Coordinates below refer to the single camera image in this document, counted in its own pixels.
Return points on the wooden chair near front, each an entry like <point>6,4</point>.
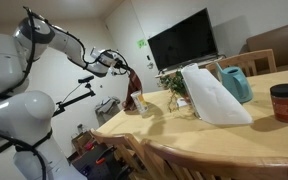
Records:
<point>176,164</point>

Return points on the red patterned towel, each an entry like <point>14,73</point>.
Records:
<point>133,86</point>

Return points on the brown sofa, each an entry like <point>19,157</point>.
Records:
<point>276,39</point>

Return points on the wooden chair near left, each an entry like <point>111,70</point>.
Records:
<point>128,153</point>

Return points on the white paper under plant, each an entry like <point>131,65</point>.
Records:
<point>181,102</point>

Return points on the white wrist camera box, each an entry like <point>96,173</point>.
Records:
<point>105,57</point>

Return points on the teal watering can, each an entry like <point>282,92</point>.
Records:
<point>234,80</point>

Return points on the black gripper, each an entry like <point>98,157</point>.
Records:
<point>120,65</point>

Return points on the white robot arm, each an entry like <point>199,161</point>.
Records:
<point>25,116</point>

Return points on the green sticky note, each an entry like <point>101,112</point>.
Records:
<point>141,43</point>

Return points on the white plastic container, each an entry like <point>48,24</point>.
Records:
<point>139,102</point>

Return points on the black-lidded brown jar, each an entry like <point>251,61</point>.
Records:
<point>279,98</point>

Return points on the black flat-screen television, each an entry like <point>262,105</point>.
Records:
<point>190,39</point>

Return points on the potted green plant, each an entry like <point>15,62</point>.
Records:
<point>174,82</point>

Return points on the grey cloth pile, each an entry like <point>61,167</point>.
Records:
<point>108,106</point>

